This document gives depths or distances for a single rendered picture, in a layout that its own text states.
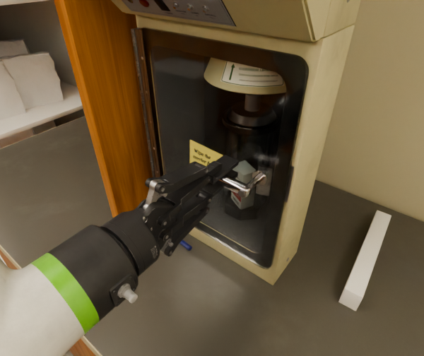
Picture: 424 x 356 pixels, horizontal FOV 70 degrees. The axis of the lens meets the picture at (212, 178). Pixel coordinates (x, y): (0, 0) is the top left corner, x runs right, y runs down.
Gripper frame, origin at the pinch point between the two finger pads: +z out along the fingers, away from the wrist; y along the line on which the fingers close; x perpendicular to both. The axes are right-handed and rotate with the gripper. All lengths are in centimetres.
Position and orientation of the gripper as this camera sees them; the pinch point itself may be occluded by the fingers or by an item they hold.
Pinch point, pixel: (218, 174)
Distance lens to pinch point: 48.9
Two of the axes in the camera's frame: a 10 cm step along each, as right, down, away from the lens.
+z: 6.2, -4.7, 6.3
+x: -7.9, -3.7, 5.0
